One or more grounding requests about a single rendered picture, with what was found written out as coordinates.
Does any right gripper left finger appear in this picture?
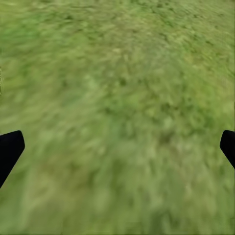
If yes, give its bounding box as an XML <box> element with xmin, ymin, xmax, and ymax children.
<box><xmin>0</xmin><ymin>130</ymin><xmax>25</xmax><ymax>188</ymax></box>

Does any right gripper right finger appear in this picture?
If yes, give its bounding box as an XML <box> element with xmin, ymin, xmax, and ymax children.
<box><xmin>220</xmin><ymin>130</ymin><xmax>235</xmax><ymax>168</ymax></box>

